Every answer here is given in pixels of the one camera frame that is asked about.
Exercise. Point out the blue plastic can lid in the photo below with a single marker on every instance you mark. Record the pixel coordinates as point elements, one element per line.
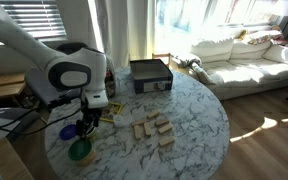
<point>67,132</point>

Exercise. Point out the white sectional sofa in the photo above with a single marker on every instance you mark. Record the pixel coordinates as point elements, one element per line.
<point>244,66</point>

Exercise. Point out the yellow wooden chair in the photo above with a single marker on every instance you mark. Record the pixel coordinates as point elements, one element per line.
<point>160,57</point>

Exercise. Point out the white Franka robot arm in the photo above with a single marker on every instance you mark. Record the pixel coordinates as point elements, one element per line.
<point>17,33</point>

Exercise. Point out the light brown wooden stand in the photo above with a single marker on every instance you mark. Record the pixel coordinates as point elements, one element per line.
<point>7,163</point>

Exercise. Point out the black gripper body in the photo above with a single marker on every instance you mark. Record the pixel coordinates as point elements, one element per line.
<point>91,115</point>

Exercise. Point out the white window blinds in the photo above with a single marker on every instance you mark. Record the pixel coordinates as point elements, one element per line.
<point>40,20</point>

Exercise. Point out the light wooden block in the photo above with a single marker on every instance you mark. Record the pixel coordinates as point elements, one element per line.
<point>165,128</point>
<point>161,122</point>
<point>166,141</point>
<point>147,129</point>
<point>153,114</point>
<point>138,122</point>
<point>137,132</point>

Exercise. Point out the yellow framed picture book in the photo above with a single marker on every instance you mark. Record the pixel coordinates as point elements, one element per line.
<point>112,108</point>

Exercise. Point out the cream window curtain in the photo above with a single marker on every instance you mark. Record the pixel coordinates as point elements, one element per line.
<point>124,33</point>

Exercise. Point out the dark sauce bottle red cap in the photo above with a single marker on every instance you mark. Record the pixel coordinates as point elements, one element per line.
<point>110,76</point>

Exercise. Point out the green plastic can lid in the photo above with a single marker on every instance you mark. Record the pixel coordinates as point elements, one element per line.
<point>80,150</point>

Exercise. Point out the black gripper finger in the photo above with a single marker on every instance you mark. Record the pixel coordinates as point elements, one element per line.
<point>90,130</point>
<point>80,129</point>

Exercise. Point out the wooden shelf desk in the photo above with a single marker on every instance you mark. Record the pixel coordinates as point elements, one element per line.
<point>4,85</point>

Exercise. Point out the floral throw pillow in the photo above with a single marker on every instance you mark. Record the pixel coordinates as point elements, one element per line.
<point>262,37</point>

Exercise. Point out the small white cup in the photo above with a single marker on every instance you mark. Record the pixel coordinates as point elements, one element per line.
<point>118,120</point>

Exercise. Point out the dark blue cardboard box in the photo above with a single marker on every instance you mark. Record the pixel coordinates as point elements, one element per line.
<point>150,75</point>

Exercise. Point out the grey rounded seat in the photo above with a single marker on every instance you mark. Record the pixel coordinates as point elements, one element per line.
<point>4,121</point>

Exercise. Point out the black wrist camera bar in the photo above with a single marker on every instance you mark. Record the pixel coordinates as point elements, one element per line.
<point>62,100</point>

